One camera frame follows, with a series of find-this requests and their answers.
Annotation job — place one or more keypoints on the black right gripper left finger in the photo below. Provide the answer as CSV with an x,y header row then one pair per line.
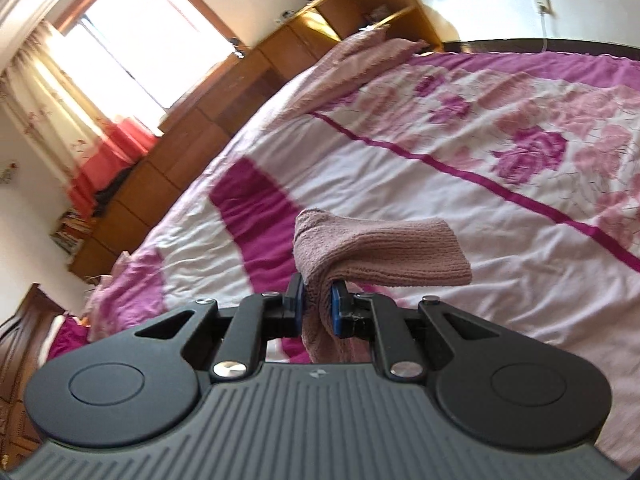
x,y
284,311

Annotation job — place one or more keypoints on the white wall socket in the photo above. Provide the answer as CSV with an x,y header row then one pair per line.
x,y
543,7

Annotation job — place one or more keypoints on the pink knitted sweater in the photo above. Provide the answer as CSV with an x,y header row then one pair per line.
x,y
328,248

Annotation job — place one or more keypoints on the stack of books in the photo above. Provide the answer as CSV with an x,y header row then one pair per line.
x,y
70,231

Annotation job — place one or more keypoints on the dark wooden bed footboard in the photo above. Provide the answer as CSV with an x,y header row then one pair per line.
x,y
531,45

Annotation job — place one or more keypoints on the open wooden shelf unit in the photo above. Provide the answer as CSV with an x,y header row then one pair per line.
x,y
339,19

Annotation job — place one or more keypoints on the floral curtain with red hem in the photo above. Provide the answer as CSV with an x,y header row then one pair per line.
x,y
83,148

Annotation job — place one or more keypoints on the magenta pillow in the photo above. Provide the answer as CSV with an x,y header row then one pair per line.
x,y
72,334

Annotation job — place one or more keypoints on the dark wooden headboard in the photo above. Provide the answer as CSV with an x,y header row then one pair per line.
x,y
22,336

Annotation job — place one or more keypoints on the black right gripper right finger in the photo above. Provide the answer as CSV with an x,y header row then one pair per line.
x,y
350,311

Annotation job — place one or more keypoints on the long wooden cabinet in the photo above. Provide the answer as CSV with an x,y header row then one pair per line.
x,y
194,135

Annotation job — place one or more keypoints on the pink floral bed quilt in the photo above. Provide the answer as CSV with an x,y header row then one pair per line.
x,y
532,159

